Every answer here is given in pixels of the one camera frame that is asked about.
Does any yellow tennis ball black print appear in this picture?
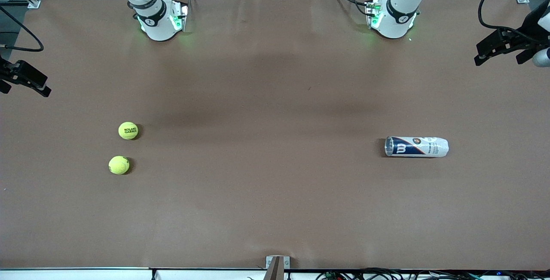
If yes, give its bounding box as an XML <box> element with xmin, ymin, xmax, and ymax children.
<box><xmin>118</xmin><ymin>122</ymin><xmax>139</xmax><ymax>140</ymax></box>

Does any plain yellow tennis ball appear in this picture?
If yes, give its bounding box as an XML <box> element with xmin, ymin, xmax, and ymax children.
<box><xmin>108</xmin><ymin>155</ymin><xmax>130</xmax><ymax>175</ymax></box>

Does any clear tennis ball can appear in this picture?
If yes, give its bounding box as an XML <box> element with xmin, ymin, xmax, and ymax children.
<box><xmin>384</xmin><ymin>136</ymin><xmax>449</xmax><ymax>158</ymax></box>

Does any white table edge strip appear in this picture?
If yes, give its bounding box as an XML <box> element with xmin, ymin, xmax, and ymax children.
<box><xmin>0</xmin><ymin>268</ymin><xmax>316</xmax><ymax>280</ymax></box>

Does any brown paper table cover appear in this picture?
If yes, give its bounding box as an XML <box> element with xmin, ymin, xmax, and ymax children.
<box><xmin>0</xmin><ymin>0</ymin><xmax>550</xmax><ymax>271</ymax></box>

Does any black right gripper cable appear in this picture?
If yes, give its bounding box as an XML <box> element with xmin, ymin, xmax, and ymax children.
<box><xmin>0</xmin><ymin>5</ymin><xmax>45</xmax><ymax>53</ymax></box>

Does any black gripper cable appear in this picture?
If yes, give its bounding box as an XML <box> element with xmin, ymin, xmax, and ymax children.
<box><xmin>0</xmin><ymin>5</ymin><xmax>45</xmax><ymax>53</ymax></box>
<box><xmin>478</xmin><ymin>0</ymin><xmax>543</xmax><ymax>43</ymax></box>

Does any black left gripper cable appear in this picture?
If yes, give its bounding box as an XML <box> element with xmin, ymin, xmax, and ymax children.
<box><xmin>478</xmin><ymin>0</ymin><xmax>543</xmax><ymax>43</ymax></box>

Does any tangled black cable bundle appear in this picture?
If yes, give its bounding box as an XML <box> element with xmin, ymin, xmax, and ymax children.
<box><xmin>316</xmin><ymin>268</ymin><xmax>550</xmax><ymax>280</ymax></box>

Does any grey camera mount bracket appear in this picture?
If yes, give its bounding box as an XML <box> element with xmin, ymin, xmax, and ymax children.
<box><xmin>263</xmin><ymin>256</ymin><xmax>291</xmax><ymax>280</ymax></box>

